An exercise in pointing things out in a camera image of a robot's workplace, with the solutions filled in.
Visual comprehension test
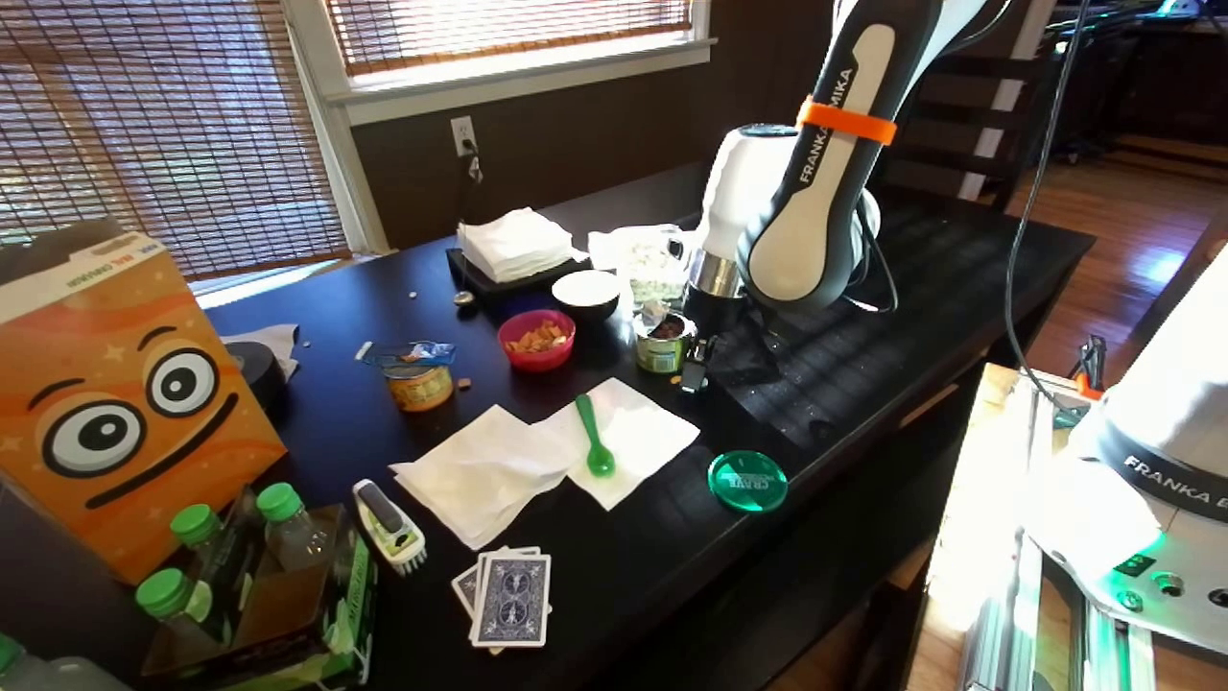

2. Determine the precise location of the green round lid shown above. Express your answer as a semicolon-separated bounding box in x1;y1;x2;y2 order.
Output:
705;447;792;513

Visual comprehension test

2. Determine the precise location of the green cap bottle right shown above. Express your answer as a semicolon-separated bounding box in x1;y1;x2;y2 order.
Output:
256;478;327;571

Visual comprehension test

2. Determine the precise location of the green cap bottle back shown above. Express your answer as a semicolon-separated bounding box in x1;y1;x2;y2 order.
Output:
168;504;237;580

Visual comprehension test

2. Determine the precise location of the orange cartoon face box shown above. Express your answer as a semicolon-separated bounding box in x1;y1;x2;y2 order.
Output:
0;221;283;583

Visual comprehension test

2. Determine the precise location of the black and white bowl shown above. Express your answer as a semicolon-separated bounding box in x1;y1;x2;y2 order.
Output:
554;269;623;317

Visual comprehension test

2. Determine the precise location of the black wooden chair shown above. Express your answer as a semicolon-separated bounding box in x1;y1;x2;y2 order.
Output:
871;42;1059;212

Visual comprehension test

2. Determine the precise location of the white paper napkin left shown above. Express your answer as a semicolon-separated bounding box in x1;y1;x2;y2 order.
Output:
396;406;569;548

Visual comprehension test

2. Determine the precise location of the small yellow jar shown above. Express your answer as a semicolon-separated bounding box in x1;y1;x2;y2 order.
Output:
385;363;452;413

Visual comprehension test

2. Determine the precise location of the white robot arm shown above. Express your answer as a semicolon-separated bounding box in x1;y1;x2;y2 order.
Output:
698;0;1228;652

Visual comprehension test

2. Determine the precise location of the white napkin stack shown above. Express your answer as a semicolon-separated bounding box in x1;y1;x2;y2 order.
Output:
458;207;573;285

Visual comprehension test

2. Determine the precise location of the white paper napkin right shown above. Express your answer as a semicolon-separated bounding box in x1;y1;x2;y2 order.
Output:
536;377;698;510

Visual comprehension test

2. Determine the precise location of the black tape roll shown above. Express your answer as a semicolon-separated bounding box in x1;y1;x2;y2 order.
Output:
225;342;286;409

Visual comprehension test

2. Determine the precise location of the black square tray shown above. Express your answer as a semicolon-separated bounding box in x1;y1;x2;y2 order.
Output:
444;245;586;305

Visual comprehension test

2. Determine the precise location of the clear plastic food container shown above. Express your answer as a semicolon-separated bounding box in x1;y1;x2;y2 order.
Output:
586;221;689;309

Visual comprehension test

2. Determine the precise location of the blue playing card deck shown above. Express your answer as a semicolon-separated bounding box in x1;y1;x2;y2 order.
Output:
452;548;554;652

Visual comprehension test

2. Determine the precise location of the green cap bottle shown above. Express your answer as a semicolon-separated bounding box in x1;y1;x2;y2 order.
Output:
168;504;237;580
256;478;327;571
136;566;225;639

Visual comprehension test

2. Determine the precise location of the wall power outlet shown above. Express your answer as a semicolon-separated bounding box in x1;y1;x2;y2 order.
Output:
450;116;481;157

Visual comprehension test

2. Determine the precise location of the green plastic spoon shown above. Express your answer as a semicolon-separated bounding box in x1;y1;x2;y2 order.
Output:
577;396;613;477

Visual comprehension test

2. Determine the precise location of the crumpled white paper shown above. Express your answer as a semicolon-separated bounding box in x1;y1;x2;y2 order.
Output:
225;322;299;379

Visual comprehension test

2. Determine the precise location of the red bowl with snacks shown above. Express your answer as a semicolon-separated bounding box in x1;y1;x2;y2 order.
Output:
496;305;577;371

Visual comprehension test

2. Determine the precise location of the white paper napkin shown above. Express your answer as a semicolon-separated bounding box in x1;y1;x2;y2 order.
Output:
536;377;698;510
396;406;569;548

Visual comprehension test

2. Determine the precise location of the green yogurt cup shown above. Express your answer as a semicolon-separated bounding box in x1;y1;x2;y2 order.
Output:
633;309;696;377

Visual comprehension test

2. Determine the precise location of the green cap bottle front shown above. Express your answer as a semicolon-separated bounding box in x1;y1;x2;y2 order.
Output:
136;566;225;639

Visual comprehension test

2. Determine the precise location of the blue candy wrapper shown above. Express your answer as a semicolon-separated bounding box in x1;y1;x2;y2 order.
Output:
403;342;452;362

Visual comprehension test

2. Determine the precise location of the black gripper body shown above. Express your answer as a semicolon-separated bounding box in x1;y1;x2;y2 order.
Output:
687;290;747;362

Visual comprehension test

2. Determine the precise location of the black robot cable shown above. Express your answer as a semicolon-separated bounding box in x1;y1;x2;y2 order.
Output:
1000;0;1105;413

